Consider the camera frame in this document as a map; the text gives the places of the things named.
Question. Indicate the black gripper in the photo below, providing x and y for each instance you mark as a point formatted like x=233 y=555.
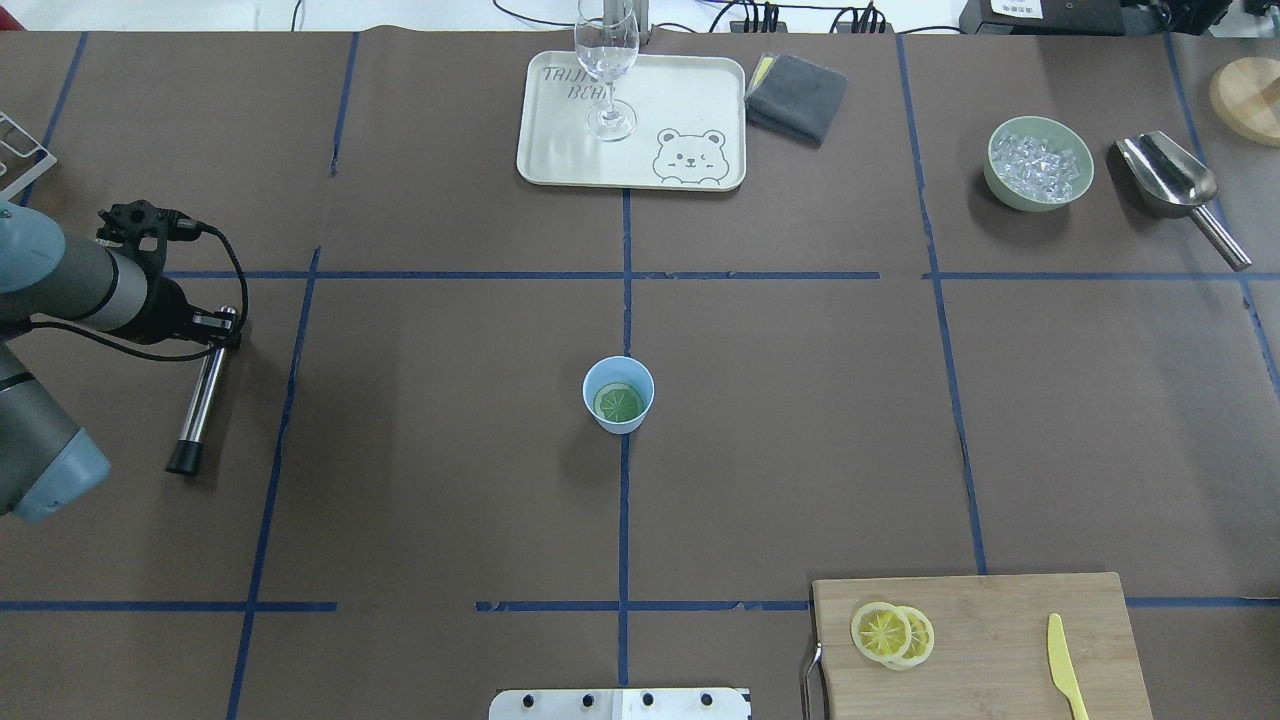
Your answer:
x=167 y=310

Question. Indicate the steel muddler black cap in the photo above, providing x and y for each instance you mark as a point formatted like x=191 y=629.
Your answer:
x=189 y=450

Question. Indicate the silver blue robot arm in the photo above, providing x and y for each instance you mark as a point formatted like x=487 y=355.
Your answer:
x=111 y=290

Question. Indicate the light blue plastic cup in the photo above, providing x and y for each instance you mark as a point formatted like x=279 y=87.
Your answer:
x=619 y=369

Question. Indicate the yellow lemon slice stack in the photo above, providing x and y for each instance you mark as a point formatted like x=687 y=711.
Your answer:
x=881 y=631

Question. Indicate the clear wine glass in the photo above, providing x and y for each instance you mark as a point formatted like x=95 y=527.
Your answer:
x=607 y=41

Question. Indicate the cream bear tray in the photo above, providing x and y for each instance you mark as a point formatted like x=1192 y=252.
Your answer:
x=690 y=131

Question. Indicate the grey folded cloth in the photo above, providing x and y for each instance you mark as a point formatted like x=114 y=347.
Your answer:
x=795 y=97

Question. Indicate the green bowl of ice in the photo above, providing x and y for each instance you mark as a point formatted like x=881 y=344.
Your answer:
x=1037 y=164

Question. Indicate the bamboo cutting board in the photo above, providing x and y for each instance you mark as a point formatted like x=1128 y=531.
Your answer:
x=991 y=659

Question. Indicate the yellow plastic knife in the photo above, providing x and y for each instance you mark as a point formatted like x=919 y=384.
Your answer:
x=1062 y=670

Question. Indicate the steel ice scoop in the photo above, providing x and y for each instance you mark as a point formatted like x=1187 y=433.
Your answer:
x=1174 y=183

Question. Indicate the wooden stand base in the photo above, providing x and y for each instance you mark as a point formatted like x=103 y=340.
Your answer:
x=1245 y=96

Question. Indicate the white wire cup rack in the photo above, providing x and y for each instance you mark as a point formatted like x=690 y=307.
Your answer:
x=23 y=159

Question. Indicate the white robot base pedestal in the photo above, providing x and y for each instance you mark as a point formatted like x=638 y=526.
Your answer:
x=623 y=703

